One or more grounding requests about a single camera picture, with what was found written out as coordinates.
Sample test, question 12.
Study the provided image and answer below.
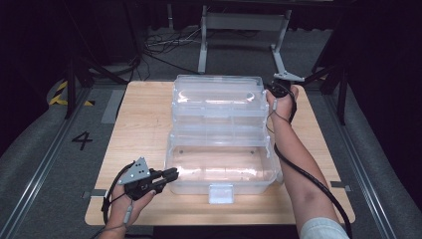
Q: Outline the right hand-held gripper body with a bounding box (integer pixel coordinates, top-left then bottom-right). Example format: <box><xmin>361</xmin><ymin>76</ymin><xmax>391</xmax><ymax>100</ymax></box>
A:
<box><xmin>267</xmin><ymin>71</ymin><xmax>306</xmax><ymax>99</ymax></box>

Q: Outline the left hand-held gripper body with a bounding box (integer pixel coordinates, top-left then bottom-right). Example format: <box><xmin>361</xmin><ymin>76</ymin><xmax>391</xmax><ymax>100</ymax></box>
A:
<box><xmin>117</xmin><ymin>156</ymin><xmax>165</xmax><ymax>202</ymax></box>

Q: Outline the clear plastic storage box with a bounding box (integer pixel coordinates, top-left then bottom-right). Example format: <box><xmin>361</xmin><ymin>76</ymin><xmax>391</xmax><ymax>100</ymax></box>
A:
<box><xmin>164</xmin><ymin>74</ymin><xmax>284</xmax><ymax>205</ymax></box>

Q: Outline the person's right hand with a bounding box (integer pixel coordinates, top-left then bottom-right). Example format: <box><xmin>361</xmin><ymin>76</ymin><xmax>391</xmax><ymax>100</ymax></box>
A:
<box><xmin>265</xmin><ymin>86</ymin><xmax>300</xmax><ymax>124</ymax></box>

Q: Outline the person's left hand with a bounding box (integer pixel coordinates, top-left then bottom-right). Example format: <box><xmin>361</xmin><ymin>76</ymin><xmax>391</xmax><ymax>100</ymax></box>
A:
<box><xmin>105</xmin><ymin>184</ymin><xmax>157</xmax><ymax>231</ymax></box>

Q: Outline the black metal stand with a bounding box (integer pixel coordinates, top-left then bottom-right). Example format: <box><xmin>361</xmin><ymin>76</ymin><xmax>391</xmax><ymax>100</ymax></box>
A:
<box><xmin>298</xmin><ymin>63</ymin><xmax>350</xmax><ymax>125</ymax></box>
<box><xmin>64</xmin><ymin>56</ymin><xmax>129</xmax><ymax>120</ymax></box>

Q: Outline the small grey tape strip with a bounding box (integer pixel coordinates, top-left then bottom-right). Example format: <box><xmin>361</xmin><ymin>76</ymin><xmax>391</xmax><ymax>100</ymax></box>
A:
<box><xmin>329</xmin><ymin>180</ymin><xmax>352</xmax><ymax>193</ymax></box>

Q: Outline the person's white sleeve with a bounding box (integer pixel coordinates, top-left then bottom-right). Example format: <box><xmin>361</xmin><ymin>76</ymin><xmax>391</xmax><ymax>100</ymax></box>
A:
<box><xmin>300</xmin><ymin>217</ymin><xmax>351</xmax><ymax>239</ymax></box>

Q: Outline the right gripper grey wrist strap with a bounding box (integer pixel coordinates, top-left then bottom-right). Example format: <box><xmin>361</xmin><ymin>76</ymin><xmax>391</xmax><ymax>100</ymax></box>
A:
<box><xmin>267</xmin><ymin>97</ymin><xmax>291</xmax><ymax>125</ymax></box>

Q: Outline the gripper grey wrist strap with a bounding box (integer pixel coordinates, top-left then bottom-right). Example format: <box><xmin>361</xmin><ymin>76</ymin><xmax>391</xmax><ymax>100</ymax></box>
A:
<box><xmin>267</xmin><ymin>97</ymin><xmax>291</xmax><ymax>125</ymax></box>
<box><xmin>99</xmin><ymin>202</ymin><xmax>134</xmax><ymax>234</ymax></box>

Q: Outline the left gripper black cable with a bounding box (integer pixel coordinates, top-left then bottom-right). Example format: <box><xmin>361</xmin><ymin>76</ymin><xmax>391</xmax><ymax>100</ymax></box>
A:
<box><xmin>101</xmin><ymin>160</ymin><xmax>137</xmax><ymax>227</ymax></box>

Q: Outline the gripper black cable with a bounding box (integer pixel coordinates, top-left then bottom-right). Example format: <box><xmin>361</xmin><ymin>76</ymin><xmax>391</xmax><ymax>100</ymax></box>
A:
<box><xmin>265</xmin><ymin>87</ymin><xmax>353</xmax><ymax>239</ymax></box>
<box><xmin>101</xmin><ymin>160</ymin><xmax>137</xmax><ymax>227</ymax></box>

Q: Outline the left gripper grey wrist strap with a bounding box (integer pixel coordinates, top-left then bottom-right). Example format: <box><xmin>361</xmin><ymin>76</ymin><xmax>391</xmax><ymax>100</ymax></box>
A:
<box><xmin>99</xmin><ymin>202</ymin><xmax>134</xmax><ymax>234</ymax></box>

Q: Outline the white metal desk frame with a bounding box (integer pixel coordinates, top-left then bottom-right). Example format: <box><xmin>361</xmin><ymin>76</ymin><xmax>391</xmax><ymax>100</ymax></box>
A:
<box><xmin>197</xmin><ymin>4</ymin><xmax>293</xmax><ymax>79</ymax></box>

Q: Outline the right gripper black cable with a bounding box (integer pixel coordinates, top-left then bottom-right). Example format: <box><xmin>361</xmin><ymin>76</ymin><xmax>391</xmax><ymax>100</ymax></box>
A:
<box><xmin>265</xmin><ymin>87</ymin><xmax>353</xmax><ymax>239</ymax></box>

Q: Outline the metal floor rail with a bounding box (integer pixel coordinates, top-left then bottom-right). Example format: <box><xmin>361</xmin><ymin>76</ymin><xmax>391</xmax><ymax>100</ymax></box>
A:
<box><xmin>0</xmin><ymin>88</ymin><xmax>93</xmax><ymax>239</ymax></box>
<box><xmin>322</xmin><ymin>93</ymin><xmax>398</xmax><ymax>239</ymax></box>

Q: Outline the bundle of floor cables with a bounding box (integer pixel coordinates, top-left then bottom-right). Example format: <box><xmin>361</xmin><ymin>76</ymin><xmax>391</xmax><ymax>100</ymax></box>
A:
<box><xmin>142</xmin><ymin>26</ymin><xmax>213</xmax><ymax>84</ymax></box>

